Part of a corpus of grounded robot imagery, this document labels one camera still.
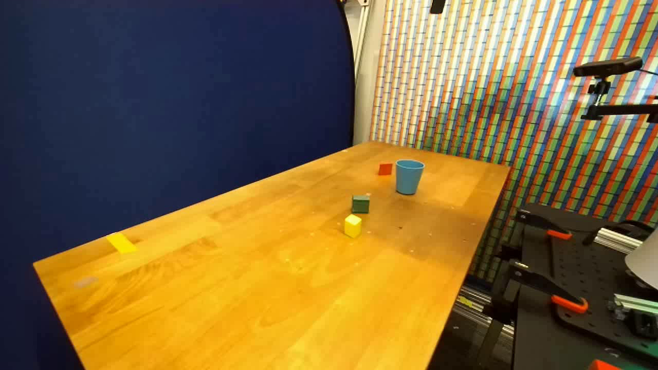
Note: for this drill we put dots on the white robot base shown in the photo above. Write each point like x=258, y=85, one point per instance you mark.
x=644, y=261

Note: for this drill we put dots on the green wooden block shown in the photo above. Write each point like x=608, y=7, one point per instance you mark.
x=360, y=203

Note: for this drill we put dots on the yellow wooden block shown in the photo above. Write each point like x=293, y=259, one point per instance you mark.
x=351, y=224

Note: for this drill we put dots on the red wooden block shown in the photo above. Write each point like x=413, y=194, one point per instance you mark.
x=384, y=168

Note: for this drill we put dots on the blue plastic cup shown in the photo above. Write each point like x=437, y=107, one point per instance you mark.
x=407, y=174

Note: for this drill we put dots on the black orange clamp front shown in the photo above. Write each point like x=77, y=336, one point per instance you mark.
x=514, y=276

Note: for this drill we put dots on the black orange clamp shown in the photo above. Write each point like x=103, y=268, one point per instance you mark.
x=514, y=276
x=532, y=233

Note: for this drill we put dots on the yellow tape strip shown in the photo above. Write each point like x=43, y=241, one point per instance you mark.
x=122, y=242

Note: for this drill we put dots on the black orange clamp rear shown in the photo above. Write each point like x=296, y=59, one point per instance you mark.
x=532, y=233

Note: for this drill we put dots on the blue backdrop screen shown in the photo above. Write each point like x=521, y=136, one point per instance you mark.
x=114, y=111

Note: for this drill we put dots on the black mounting plate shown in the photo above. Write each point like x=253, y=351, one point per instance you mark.
x=547, y=338

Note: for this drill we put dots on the aluminium extrusion rail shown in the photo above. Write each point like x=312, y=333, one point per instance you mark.
x=617, y=241

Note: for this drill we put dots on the black camera on mount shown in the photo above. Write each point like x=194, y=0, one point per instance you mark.
x=601, y=71

